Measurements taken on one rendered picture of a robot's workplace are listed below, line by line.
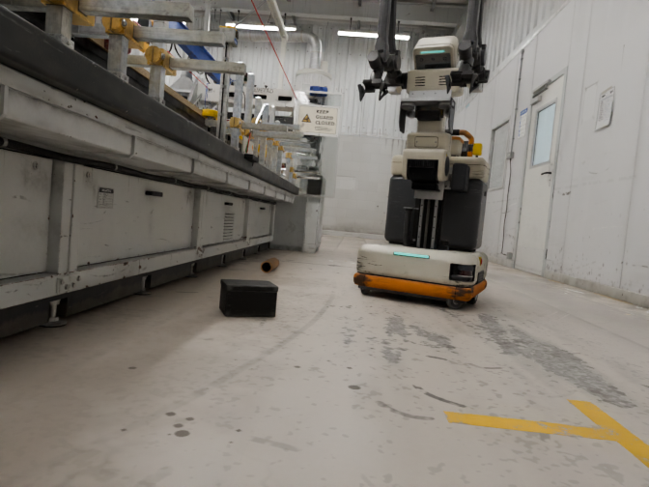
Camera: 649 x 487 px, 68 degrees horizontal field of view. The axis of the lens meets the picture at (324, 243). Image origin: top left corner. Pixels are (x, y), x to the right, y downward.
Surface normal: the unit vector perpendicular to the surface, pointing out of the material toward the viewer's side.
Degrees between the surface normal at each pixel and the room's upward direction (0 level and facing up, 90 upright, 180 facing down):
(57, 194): 90
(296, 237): 90
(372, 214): 90
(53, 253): 90
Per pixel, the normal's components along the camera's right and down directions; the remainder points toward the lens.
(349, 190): -0.06, 0.05
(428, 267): -0.43, 0.01
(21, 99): 0.99, 0.09
